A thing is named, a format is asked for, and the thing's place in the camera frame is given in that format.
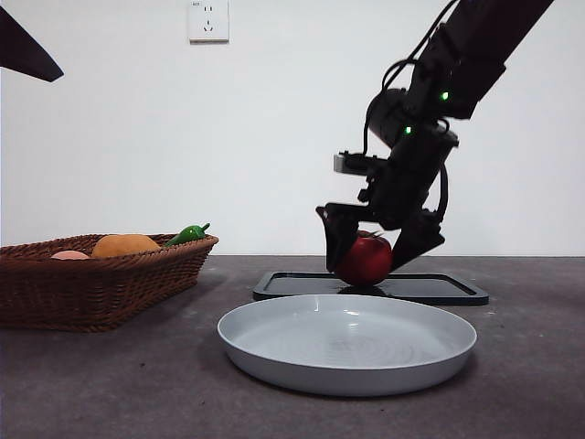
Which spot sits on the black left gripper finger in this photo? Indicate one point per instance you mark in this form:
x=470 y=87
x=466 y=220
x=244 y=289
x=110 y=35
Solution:
x=23 y=50

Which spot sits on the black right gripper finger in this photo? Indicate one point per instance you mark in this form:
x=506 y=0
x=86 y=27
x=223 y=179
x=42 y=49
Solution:
x=338 y=233
x=418 y=244

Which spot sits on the red toy tomato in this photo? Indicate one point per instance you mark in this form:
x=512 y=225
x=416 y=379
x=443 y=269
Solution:
x=368 y=263

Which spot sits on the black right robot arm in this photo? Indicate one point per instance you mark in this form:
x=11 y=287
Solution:
x=480 y=46

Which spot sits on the black rectangular tray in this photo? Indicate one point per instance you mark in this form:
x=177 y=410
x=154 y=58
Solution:
x=434 y=290

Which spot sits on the grey round plate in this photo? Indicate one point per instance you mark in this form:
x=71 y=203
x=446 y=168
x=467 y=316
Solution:
x=347 y=370

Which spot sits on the green chili pepper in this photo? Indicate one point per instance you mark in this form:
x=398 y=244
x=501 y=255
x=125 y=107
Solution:
x=185 y=235

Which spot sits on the pale pink egg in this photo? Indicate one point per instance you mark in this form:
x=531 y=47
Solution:
x=69 y=255

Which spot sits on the brown wicker basket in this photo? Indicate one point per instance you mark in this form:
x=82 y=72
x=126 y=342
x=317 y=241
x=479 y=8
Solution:
x=91 y=292

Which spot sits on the pale grey right wrist camera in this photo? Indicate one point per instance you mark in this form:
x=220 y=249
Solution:
x=340 y=164

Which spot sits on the white wall socket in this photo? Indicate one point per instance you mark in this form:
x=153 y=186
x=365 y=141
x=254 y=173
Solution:
x=209 y=20

